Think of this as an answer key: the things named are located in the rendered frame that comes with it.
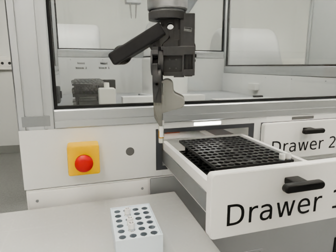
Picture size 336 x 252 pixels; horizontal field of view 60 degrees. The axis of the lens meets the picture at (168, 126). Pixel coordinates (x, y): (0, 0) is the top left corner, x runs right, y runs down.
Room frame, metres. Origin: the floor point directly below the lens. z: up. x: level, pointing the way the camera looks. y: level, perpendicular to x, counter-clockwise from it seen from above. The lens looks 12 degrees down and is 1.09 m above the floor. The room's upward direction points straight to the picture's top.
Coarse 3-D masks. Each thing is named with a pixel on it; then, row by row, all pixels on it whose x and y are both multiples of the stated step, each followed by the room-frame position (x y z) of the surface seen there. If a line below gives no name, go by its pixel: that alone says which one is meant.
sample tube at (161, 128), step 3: (162, 120) 0.57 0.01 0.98; (162, 123) 0.57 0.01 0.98; (159, 126) 0.57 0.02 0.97; (162, 126) 0.57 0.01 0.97; (159, 129) 0.57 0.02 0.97; (162, 129) 0.57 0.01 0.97; (159, 132) 0.57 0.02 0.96; (162, 132) 0.57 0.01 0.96; (159, 135) 0.57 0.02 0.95; (162, 135) 0.57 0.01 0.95; (159, 138) 0.57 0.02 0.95; (162, 138) 0.57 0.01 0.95; (159, 141) 0.57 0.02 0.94; (162, 141) 0.57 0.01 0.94
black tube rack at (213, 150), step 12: (192, 144) 0.69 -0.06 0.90; (204, 144) 0.70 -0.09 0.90; (216, 144) 0.69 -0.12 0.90; (228, 144) 0.69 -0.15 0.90; (240, 144) 0.69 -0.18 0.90; (252, 144) 0.69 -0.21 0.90; (192, 156) 0.69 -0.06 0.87; (204, 156) 0.60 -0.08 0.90; (216, 156) 0.60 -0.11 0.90; (228, 156) 0.60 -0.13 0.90; (240, 156) 0.60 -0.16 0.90; (252, 156) 0.60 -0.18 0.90; (264, 156) 0.60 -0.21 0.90; (276, 156) 0.60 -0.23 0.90; (204, 168) 0.61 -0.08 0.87
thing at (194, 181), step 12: (168, 144) 0.72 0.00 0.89; (180, 144) 0.78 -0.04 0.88; (264, 144) 0.72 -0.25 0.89; (168, 156) 0.69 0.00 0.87; (180, 156) 0.62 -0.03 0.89; (168, 168) 0.69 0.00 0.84; (180, 168) 0.60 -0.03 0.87; (192, 168) 0.54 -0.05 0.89; (180, 180) 0.60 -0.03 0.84; (192, 180) 0.53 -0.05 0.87; (204, 180) 0.49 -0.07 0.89; (192, 192) 0.53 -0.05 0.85; (204, 192) 0.48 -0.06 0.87; (204, 204) 0.48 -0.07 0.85
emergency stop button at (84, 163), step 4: (80, 156) 0.62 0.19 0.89; (84, 156) 0.62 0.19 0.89; (88, 156) 0.63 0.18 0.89; (76, 160) 0.62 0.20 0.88; (80, 160) 0.62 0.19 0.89; (84, 160) 0.62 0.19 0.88; (88, 160) 0.62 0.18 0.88; (92, 160) 0.63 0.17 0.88; (76, 164) 0.61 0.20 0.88; (80, 164) 0.62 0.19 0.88; (84, 164) 0.62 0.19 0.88; (88, 164) 0.62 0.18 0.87; (92, 164) 0.63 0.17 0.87; (76, 168) 0.62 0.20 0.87; (80, 168) 0.62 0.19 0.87; (84, 168) 0.62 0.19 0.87; (88, 168) 0.62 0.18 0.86
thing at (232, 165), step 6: (234, 162) 0.56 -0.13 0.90; (240, 162) 0.56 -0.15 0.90; (246, 162) 0.56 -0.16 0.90; (252, 162) 0.56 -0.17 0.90; (258, 162) 0.57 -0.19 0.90; (264, 162) 0.56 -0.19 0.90; (270, 162) 0.56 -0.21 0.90; (276, 162) 0.57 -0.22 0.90; (282, 162) 0.57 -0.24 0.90; (216, 168) 0.53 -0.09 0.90; (222, 168) 0.53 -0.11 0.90; (228, 168) 0.53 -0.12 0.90
